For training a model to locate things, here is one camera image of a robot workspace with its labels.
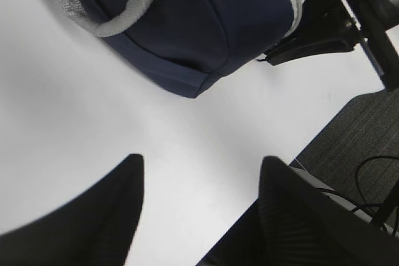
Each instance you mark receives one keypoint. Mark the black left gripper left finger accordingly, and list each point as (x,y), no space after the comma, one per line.
(95,228)

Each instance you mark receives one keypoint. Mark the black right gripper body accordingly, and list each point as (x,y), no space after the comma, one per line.
(323,16)

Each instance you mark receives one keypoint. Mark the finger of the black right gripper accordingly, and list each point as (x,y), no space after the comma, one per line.
(297,46)

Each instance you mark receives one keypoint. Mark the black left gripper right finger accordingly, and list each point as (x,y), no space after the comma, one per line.
(294,223)

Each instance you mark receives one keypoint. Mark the navy blue lunch bag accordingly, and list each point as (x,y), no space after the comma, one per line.
(185,46)

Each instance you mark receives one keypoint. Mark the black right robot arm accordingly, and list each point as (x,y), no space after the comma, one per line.
(372,19)

